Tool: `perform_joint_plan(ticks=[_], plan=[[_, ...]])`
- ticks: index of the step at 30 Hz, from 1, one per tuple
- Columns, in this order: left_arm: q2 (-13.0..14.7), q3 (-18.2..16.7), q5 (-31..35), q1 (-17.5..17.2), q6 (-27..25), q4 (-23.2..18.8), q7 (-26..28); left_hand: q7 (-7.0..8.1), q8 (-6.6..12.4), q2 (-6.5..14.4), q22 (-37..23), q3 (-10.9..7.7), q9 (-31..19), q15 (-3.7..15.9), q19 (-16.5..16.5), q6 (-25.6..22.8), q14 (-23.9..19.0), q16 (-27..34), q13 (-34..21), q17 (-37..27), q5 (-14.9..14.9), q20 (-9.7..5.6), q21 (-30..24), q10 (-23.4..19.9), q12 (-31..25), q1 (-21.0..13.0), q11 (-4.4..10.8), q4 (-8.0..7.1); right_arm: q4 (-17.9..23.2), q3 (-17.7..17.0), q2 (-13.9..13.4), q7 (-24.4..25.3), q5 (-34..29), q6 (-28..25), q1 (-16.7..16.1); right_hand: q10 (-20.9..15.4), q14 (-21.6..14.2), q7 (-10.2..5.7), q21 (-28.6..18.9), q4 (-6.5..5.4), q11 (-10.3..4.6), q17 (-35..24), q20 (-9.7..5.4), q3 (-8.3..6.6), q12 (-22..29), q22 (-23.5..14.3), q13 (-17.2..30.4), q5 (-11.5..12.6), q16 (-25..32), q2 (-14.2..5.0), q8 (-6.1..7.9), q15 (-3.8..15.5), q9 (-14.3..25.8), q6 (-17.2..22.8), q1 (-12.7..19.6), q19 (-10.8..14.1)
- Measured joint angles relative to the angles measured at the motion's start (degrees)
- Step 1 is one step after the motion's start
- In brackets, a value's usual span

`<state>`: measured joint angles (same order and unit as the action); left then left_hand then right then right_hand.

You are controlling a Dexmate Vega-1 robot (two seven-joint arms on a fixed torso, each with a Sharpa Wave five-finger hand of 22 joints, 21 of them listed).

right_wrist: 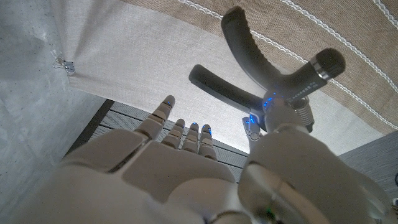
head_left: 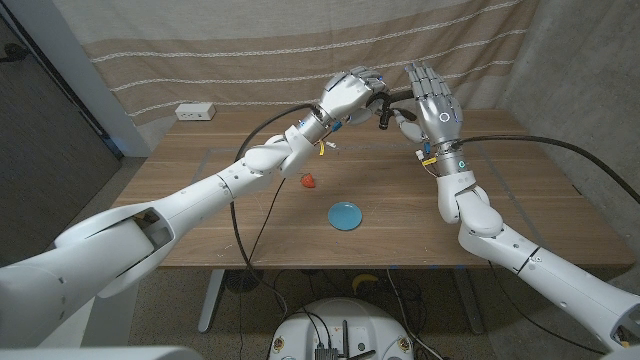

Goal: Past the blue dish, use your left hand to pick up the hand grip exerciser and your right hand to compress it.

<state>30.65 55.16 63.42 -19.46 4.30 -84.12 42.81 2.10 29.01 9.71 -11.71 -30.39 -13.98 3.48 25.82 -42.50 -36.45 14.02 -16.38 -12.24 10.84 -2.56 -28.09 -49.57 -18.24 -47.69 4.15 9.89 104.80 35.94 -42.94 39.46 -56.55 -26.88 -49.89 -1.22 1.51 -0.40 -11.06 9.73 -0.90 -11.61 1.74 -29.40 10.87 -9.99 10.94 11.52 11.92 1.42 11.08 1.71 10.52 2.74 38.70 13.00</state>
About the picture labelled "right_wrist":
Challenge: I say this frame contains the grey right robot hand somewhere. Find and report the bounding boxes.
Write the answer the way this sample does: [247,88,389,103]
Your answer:
[6,90,398,224]

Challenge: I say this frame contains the black hand grip exerciser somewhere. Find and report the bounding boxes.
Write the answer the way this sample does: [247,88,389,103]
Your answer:
[188,6,346,133]

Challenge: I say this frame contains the beige striped backdrop cloth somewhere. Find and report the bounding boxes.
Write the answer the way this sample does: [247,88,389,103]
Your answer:
[49,0,398,156]

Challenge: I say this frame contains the silver binder clip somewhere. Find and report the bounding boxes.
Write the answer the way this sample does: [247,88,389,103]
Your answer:
[52,55,76,77]

